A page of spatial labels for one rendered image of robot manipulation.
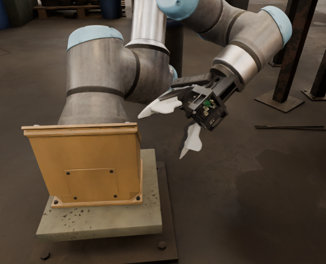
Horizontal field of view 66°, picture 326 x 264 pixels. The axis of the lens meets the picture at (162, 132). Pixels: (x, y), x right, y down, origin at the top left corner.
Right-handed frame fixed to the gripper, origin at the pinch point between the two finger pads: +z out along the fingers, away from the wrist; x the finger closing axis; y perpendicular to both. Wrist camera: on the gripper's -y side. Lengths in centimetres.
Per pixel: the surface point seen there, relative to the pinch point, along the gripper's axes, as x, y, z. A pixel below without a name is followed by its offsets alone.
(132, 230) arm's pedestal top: 16.2, -3.1, 21.5
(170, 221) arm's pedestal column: 30.2, -8.1, 15.2
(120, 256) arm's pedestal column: 20.8, -4.3, 29.9
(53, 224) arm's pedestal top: 3.3, -12.2, 34.7
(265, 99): 74, -57, -62
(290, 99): 83, -51, -71
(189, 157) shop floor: 41, -33, -4
